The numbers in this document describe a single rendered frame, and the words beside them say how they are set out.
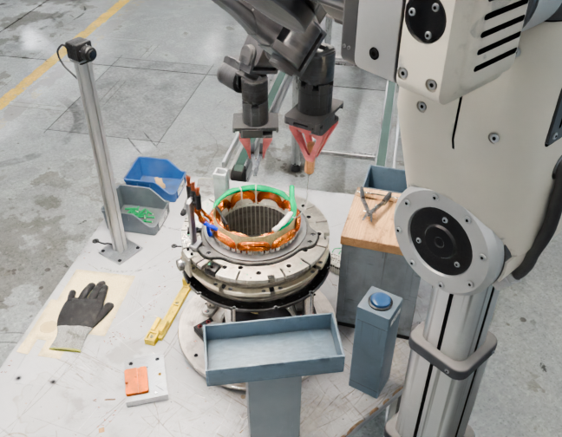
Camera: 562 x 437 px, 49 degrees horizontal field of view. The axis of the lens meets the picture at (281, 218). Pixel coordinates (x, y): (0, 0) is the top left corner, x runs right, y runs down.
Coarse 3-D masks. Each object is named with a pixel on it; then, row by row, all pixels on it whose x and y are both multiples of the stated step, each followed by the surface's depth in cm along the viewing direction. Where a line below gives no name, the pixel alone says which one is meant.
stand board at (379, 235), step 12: (384, 192) 150; (360, 204) 147; (372, 204) 147; (348, 216) 143; (360, 216) 143; (384, 216) 143; (348, 228) 140; (360, 228) 140; (372, 228) 140; (384, 228) 140; (348, 240) 138; (360, 240) 137; (372, 240) 136; (384, 240) 136; (396, 240) 136; (396, 252) 136
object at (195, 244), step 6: (186, 204) 122; (192, 204) 123; (192, 210) 124; (192, 216) 124; (192, 222) 125; (192, 228) 126; (192, 234) 127; (192, 240) 128; (198, 240) 129; (192, 246) 128; (198, 246) 128
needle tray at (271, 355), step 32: (256, 320) 117; (288, 320) 118; (320, 320) 120; (224, 352) 116; (256, 352) 116; (288, 352) 116; (320, 352) 117; (224, 384) 111; (256, 384) 114; (288, 384) 116; (256, 416) 120; (288, 416) 122
